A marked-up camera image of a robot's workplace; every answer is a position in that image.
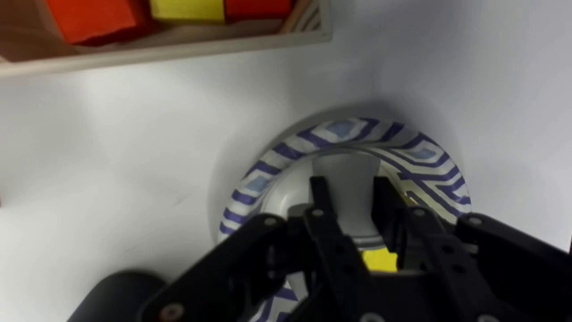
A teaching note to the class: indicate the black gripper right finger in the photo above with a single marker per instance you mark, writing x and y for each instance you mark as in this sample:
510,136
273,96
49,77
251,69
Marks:
466,268

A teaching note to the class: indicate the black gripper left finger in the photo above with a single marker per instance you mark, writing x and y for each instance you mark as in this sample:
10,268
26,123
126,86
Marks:
287,268

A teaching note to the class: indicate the open wooden tray box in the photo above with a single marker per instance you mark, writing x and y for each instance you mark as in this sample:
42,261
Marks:
180,44

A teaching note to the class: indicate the yellow block on plate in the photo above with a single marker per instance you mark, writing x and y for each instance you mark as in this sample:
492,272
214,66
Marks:
380,259

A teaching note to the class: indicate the purple patterned paper plate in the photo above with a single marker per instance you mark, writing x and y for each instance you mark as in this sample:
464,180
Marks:
274,157

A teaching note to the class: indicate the red wooden block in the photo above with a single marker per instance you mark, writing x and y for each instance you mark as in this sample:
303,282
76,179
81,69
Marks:
258,7

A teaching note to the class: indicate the yellow wooden block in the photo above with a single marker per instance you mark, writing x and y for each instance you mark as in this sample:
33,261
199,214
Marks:
189,9

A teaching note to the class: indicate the orange wooden block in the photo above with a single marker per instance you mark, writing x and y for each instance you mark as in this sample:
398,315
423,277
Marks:
96,16

